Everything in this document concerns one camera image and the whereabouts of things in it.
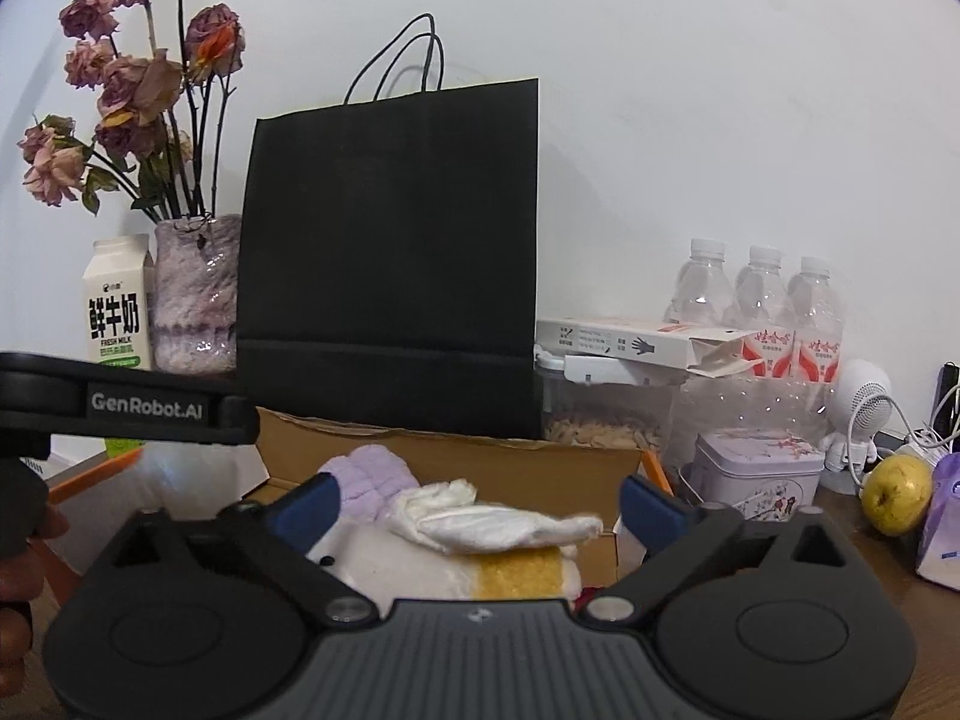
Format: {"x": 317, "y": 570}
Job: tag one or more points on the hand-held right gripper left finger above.
{"x": 315, "y": 501}

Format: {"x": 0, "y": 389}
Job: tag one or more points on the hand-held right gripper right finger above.
{"x": 652, "y": 506}

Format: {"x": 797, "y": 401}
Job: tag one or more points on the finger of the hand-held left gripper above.
{"x": 150, "y": 409}

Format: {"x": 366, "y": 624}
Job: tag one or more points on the yellow white plush toy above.
{"x": 420, "y": 574}

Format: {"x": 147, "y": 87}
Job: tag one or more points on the cardboard box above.
{"x": 465, "y": 461}

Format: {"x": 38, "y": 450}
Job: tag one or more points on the white cloth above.
{"x": 480, "y": 525}

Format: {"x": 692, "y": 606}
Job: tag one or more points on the person's left hand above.
{"x": 15, "y": 592}

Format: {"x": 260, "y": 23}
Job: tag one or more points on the purple fluffy towel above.
{"x": 371, "y": 476}

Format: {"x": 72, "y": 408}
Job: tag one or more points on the white green milk carton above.
{"x": 116, "y": 315}

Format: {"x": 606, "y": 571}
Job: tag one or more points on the clear seed container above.
{"x": 600, "y": 420}

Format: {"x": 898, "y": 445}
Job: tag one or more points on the floral tin box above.
{"x": 750, "y": 472}

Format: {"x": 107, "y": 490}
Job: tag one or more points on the purple marbled vase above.
{"x": 195, "y": 300}

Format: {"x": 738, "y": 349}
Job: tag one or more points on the white flat carton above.
{"x": 600, "y": 337}

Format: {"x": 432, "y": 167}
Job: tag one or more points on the clear water bottle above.
{"x": 701, "y": 285}
{"x": 817, "y": 307}
{"x": 761, "y": 292}

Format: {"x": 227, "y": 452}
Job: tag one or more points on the small white fan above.
{"x": 862, "y": 390}

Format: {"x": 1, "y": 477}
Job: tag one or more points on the yellow green apple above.
{"x": 896, "y": 495}

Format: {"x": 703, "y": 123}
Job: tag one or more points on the black paper bag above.
{"x": 390, "y": 255}

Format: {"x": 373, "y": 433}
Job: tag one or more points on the purple tissue packet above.
{"x": 943, "y": 525}

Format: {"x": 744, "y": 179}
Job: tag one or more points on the black device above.
{"x": 949, "y": 390}

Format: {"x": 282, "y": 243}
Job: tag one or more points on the dried rose bouquet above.
{"x": 139, "y": 90}

